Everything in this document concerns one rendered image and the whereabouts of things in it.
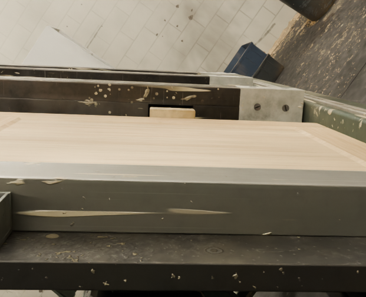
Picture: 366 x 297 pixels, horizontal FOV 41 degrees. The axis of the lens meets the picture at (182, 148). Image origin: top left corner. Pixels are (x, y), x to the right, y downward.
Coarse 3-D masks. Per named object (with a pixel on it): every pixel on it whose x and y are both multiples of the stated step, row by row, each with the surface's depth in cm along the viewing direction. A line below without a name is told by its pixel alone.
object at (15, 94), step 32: (0, 96) 90; (32, 96) 91; (64, 96) 91; (96, 96) 92; (128, 96) 92; (160, 96) 92; (192, 96) 93; (224, 96) 93; (256, 96) 94; (288, 96) 94
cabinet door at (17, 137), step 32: (0, 128) 67; (32, 128) 70; (64, 128) 71; (96, 128) 72; (128, 128) 74; (160, 128) 75; (192, 128) 76; (224, 128) 78; (256, 128) 80; (288, 128) 81; (320, 128) 81; (0, 160) 49; (32, 160) 50; (64, 160) 51; (96, 160) 51; (128, 160) 52; (160, 160) 53; (192, 160) 54; (224, 160) 54; (256, 160) 55; (288, 160) 56; (320, 160) 57; (352, 160) 57
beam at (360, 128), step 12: (276, 84) 152; (324, 96) 111; (312, 108) 91; (324, 108) 85; (312, 120) 90; (324, 120) 85; (336, 120) 79; (348, 120) 75; (360, 120) 71; (348, 132) 74; (360, 132) 70
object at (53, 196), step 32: (32, 192) 34; (64, 192) 35; (96, 192) 35; (128, 192) 35; (160, 192) 35; (192, 192) 35; (224, 192) 36; (256, 192) 36; (288, 192) 36; (320, 192) 36; (352, 192) 36; (32, 224) 35; (64, 224) 35; (96, 224) 35; (128, 224) 35; (160, 224) 36; (192, 224) 36; (224, 224) 36; (256, 224) 36; (288, 224) 36; (320, 224) 37; (352, 224) 37
